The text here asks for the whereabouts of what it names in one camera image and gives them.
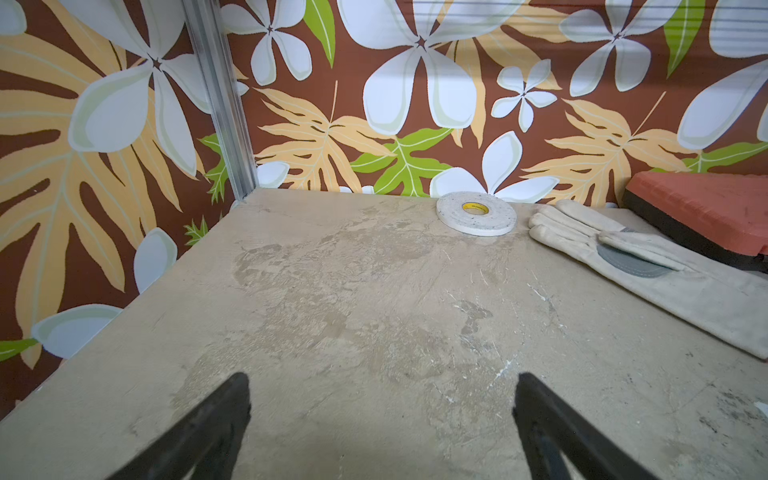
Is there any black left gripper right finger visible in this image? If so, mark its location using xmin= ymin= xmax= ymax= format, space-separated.
xmin=512 ymin=372 xmax=655 ymax=479

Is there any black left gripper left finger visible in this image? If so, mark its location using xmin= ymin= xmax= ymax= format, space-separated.
xmin=110 ymin=372 xmax=251 ymax=479

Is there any beige work glove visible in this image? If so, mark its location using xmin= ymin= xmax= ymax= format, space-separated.
xmin=528 ymin=200 xmax=767 ymax=361

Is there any white tape roll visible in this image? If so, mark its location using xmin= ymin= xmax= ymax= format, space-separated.
xmin=436 ymin=192 xmax=517 ymax=237

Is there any red plastic tool case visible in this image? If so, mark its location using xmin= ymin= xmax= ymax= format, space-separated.
xmin=623 ymin=171 xmax=767 ymax=273

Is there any aluminium frame post left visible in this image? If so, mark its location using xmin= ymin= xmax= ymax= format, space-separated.
xmin=182 ymin=0 xmax=258 ymax=201

